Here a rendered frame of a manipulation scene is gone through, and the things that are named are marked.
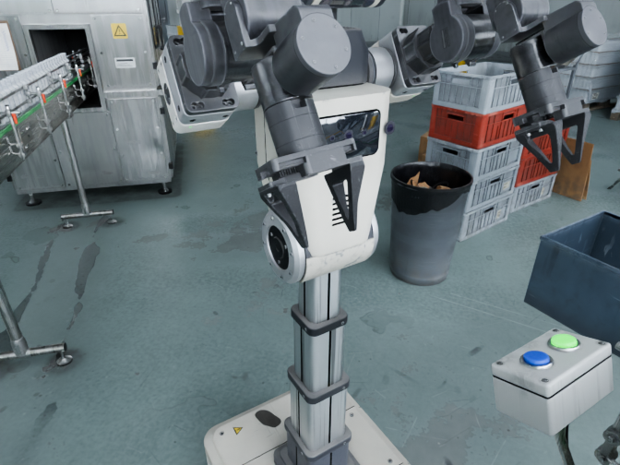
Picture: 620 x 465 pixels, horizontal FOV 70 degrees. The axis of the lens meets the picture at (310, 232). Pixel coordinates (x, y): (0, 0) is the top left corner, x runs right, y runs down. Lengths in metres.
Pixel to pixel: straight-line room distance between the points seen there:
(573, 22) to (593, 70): 7.10
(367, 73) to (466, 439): 1.49
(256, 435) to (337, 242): 0.88
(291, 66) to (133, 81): 3.38
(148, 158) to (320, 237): 3.17
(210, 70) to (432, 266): 2.21
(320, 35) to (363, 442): 1.34
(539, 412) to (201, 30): 0.61
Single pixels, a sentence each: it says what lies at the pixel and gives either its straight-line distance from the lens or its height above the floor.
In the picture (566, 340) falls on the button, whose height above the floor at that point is 1.12.
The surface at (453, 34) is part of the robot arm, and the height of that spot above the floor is 1.46.
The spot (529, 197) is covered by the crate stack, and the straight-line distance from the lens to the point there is 4.03.
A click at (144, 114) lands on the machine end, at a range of 3.84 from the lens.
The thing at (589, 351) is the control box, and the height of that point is 1.12.
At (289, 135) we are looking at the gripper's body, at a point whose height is 1.39.
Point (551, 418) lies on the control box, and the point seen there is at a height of 1.08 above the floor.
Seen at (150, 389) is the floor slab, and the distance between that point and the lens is 2.18.
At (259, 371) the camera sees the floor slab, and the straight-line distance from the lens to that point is 2.15.
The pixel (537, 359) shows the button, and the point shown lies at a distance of 0.64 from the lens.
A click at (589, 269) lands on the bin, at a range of 1.32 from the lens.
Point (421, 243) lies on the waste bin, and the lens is 2.56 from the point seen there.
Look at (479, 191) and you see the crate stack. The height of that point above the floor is 0.35.
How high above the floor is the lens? 1.52
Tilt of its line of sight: 28 degrees down
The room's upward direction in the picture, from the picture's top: straight up
